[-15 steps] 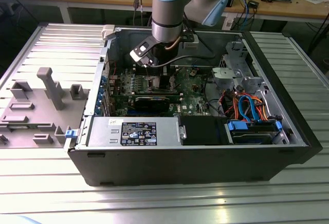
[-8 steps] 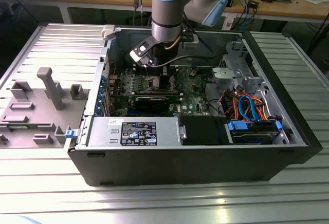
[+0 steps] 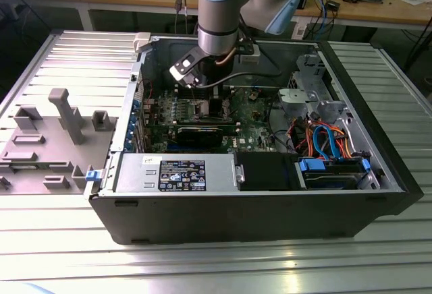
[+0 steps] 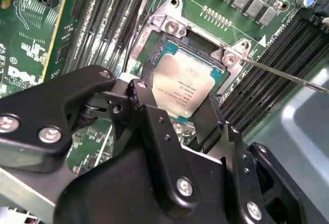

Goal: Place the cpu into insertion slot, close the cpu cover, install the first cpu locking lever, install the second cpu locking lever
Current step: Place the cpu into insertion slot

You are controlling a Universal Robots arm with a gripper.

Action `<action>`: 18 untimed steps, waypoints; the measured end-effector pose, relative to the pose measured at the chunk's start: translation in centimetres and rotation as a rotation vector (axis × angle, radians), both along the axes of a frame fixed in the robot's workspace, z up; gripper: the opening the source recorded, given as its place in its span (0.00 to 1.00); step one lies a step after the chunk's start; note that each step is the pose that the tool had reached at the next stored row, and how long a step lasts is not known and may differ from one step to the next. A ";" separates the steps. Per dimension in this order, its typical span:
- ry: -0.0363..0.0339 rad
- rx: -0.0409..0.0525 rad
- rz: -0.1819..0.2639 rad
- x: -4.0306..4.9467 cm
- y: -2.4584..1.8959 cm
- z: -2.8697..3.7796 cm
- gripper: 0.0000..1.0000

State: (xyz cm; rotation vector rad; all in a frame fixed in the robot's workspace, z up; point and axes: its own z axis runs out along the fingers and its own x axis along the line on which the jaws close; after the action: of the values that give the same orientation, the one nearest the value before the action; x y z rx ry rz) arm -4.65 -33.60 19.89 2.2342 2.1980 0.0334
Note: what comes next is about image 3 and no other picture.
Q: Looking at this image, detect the black open PC case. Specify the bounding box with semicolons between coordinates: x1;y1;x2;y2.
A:
82;32;425;246

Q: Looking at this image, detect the black RAM slot bank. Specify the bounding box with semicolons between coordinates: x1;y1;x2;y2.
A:
173;119;239;129
177;86;234;101

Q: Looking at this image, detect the green motherboard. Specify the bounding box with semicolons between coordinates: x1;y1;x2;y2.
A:
141;86;281;155

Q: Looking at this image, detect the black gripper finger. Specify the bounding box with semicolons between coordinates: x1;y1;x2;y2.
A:
208;86;225;119

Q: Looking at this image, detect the orange power wire bundle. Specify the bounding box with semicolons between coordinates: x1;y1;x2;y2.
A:
329;123;355;158

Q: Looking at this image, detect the blue flat data wire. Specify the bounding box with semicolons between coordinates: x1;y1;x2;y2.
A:
312;123;330;160
323;125;342;163

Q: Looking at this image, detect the grey plastic parts rack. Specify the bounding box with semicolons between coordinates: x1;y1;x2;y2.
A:
0;88;119;196

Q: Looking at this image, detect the CPU socket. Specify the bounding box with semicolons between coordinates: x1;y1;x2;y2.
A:
192;100;211;121

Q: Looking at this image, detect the black graphics card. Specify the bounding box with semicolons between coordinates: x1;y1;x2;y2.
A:
175;125;225;148

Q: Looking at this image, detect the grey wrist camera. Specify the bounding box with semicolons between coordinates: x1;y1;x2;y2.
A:
240;42;261;66

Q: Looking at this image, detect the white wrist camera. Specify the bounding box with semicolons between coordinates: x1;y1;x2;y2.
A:
168;46;207;89

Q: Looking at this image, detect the hard disk in blue carrier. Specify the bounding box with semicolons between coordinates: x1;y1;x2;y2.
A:
294;157;372;191

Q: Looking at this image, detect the silver power supply with label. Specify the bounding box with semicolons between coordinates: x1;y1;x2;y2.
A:
113;153;238;194

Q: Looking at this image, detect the silver drive bay cage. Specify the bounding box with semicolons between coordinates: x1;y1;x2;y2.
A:
286;53;333;94

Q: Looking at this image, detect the silver metal bracket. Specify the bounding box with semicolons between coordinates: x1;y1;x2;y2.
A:
278;88;348;123

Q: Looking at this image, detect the black camera cable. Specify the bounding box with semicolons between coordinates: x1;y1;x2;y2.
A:
197;42;284;89

